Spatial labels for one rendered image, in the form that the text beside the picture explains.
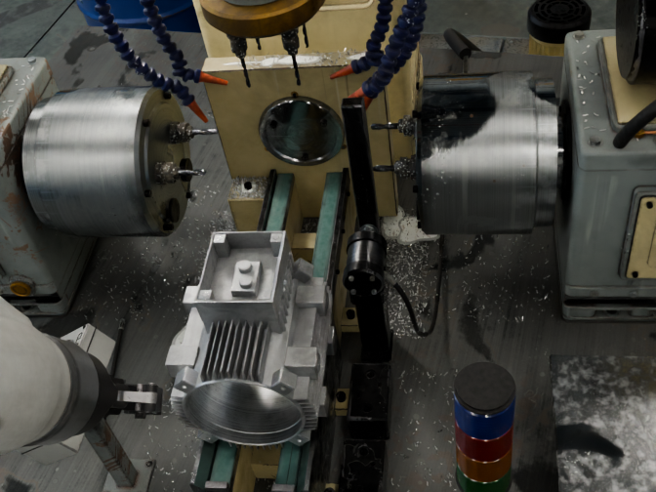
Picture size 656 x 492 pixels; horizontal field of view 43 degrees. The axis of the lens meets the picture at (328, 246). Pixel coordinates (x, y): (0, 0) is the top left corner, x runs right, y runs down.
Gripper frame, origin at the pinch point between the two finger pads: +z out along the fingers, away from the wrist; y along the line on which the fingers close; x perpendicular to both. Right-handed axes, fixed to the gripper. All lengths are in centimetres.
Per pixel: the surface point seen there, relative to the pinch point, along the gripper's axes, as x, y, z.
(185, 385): -2.3, -0.1, 12.7
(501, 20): -160, -43, 228
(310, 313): -12.6, -13.7, 20.5
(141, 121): -42, 16, 28
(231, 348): -7.0, -5.2, 13.9
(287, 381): -3.4, -12.8, 12.8
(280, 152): -45, -1, 50
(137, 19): -143, 92, 185
